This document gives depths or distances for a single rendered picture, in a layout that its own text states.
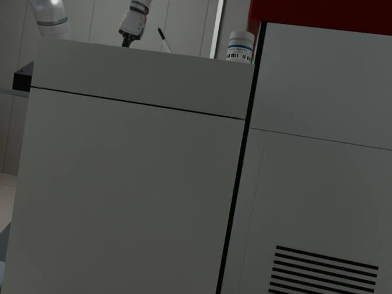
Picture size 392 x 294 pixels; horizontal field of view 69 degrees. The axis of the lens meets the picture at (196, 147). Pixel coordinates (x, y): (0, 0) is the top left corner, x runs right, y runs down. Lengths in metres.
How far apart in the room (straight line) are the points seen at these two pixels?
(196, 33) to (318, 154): 2.13
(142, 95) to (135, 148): 0.15
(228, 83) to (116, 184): 0.41
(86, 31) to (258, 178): 2.72
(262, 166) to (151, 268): 0.54
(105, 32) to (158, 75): 2.54
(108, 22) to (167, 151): 2.67
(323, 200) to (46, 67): 1.02
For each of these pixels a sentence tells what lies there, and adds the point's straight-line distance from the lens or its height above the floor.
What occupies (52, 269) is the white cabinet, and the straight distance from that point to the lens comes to 0.99.
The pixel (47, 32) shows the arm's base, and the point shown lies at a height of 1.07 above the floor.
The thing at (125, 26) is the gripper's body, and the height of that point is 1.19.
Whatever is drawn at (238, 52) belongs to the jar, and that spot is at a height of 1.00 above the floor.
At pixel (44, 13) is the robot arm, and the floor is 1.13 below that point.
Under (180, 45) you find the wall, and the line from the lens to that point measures 3.00.
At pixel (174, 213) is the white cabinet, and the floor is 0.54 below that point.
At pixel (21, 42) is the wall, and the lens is 3.85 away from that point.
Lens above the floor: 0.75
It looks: 2 degrees down
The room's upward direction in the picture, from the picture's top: 9 degrees clockwise
